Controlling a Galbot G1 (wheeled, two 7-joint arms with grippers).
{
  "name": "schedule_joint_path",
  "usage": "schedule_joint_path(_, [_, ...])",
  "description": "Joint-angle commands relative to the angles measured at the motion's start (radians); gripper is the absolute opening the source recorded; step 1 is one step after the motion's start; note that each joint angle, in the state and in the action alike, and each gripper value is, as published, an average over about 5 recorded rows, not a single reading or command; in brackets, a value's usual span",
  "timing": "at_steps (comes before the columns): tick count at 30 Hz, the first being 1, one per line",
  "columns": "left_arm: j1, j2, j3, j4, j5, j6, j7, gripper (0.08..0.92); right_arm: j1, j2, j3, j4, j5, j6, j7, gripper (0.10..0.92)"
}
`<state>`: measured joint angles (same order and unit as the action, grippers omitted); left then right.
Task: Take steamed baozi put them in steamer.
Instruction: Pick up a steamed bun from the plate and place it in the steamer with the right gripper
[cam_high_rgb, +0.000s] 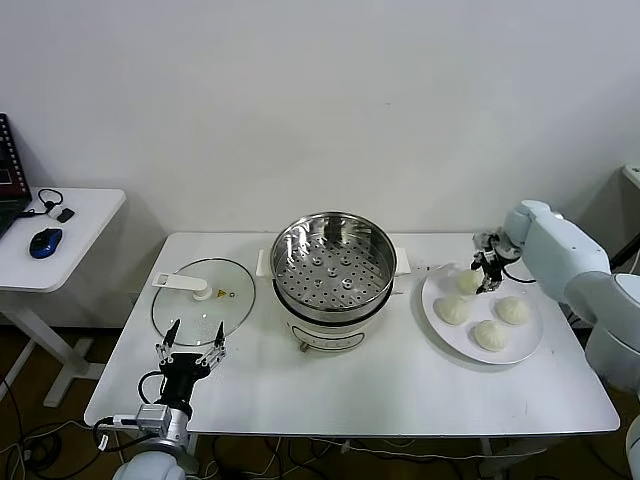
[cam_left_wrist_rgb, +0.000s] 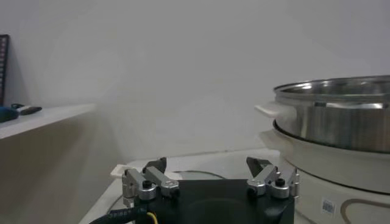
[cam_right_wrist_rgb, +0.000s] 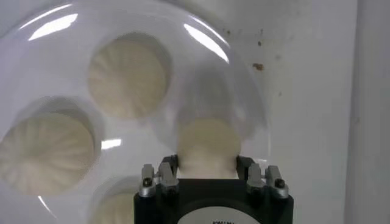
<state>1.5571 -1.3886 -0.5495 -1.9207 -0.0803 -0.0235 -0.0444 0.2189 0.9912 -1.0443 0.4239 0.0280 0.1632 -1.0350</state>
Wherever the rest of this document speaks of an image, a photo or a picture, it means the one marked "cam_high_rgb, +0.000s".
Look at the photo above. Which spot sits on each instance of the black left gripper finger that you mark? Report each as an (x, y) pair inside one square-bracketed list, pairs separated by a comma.
[(171, 336), (219, 340)]

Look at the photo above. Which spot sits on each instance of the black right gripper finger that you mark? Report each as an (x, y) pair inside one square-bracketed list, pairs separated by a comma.
[(477, 261), (489, 286)]

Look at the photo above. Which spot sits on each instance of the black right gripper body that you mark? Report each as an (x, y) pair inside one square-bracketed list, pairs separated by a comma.
[(492, 262)]

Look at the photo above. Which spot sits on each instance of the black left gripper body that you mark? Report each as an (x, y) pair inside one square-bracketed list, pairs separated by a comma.
[(180, 372)]

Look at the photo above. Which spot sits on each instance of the white steamed baozi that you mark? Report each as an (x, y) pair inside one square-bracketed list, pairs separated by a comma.
[(512, 310), (469, 282), (452, 310), (491, 335)]

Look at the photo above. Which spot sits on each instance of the perforated steel steamer basket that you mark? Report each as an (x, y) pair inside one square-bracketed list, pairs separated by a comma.
[(330, 280)]

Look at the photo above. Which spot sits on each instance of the white round plate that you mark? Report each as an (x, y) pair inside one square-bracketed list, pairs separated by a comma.
[(520, 345)]

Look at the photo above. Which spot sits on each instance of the white electric cooker pot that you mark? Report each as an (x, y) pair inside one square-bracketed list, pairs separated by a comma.
[(325, 335)]

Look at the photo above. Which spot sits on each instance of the white side table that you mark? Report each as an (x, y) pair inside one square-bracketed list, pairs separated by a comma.
[(75, 250)]

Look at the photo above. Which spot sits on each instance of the blue and black computer mouse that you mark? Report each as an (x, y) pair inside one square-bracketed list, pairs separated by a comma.
[(46, 242)]

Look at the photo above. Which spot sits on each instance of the small black device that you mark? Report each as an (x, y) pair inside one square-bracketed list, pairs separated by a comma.
[(66, 216)]

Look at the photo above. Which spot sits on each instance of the white cabinet corner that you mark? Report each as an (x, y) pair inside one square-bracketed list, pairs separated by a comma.
[(632, 175)]

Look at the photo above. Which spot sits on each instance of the black laptop with red edge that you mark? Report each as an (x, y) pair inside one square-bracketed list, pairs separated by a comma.
[(10, 165)]

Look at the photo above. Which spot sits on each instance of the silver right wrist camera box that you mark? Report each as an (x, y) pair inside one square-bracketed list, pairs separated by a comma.
[(484, 241)]

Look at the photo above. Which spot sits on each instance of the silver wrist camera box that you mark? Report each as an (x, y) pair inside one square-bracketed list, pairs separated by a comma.
[(484, 241), (154, 418)]

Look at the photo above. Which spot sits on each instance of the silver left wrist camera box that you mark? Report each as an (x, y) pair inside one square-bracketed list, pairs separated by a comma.
[(154, 418)]

